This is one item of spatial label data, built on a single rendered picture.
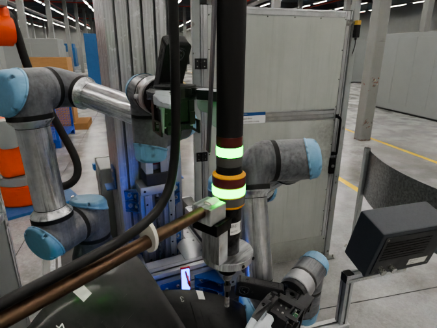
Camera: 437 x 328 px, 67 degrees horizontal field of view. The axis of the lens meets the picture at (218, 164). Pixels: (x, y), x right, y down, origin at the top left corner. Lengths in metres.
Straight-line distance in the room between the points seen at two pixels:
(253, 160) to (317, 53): 1.77
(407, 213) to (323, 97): 1.58
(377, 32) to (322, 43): 4.67
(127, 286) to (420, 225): 0.90
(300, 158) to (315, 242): 2.21
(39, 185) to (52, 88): 0.26
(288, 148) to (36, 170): 0.68
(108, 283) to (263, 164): 0.50
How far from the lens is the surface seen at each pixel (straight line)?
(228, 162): 0.40
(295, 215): 2.84
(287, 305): 0.80
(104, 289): 0.53
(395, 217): 1.17
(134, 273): 0.56
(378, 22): 7.22
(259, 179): 0.87
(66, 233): 1.07
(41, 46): 10.99
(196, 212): 0.39
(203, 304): 0.81
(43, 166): 1.01
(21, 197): 4.37
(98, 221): 1.15
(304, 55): 2.52
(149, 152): 0.75
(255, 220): 0.89
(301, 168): 0.91
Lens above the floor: 1.72
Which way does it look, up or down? 19 degrees down
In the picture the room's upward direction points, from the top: straight up
